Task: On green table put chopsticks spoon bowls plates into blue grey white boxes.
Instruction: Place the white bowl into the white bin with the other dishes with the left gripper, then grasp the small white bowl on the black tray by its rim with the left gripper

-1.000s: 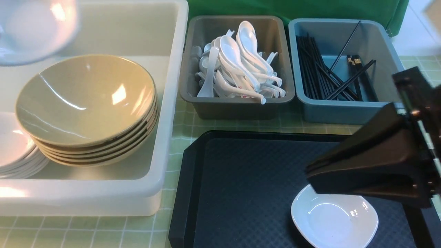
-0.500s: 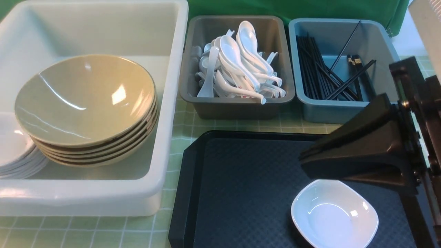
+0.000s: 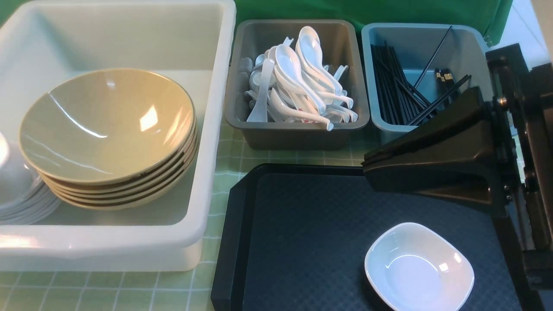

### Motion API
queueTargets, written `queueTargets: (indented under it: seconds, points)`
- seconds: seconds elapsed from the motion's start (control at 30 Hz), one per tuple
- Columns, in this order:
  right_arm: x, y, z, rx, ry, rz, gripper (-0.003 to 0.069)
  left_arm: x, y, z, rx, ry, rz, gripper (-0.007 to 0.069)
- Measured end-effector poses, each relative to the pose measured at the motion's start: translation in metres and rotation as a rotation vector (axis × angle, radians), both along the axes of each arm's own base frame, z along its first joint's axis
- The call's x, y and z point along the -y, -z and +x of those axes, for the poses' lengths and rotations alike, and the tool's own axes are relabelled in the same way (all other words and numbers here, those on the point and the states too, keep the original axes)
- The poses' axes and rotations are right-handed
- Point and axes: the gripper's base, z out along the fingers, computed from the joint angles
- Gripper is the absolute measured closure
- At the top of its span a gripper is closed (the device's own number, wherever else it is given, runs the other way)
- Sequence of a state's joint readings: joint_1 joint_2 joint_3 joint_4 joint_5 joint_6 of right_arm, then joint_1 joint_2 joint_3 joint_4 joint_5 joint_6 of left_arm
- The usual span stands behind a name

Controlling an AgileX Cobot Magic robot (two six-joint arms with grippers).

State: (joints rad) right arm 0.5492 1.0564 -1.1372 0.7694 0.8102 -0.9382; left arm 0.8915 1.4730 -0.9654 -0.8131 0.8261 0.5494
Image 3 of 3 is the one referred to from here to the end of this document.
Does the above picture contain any beige noodle bowl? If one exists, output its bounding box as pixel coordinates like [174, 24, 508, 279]
[19, 68, 196, 184]

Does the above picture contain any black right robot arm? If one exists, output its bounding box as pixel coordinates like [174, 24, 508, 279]
[362, 44, 553, 311]

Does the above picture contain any blue-grey chopstick bin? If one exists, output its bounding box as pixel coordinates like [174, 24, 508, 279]
[361, 23, 493, 144]

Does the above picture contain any green backdrop cloth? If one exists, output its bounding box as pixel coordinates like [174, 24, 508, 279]
[235, 0, 513, 46]

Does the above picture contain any stack of beige bowls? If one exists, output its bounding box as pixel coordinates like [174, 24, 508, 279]
[40, 126, 199, 210]

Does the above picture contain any black serving tray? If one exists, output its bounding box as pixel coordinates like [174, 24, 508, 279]
[211, 164, 552, 311]

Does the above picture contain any bundle of black chopsticks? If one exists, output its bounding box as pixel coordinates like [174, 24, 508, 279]
[371, 25, 471, 126]

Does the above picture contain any stack of white dishes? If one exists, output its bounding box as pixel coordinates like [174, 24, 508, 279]
[0, 134, 61, 225]

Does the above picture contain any large white plastic tub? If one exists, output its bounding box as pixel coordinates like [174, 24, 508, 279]
[1, 0, 237, 272]

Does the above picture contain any grey spoon bin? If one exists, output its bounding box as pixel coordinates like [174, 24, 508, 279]
[223, 19, 371, 150]

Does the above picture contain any pile of white spoons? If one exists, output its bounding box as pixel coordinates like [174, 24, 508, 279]
[238, 25, 359, 131]

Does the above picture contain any white square dish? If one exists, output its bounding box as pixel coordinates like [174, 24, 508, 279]
[364, 222, 475, 311]

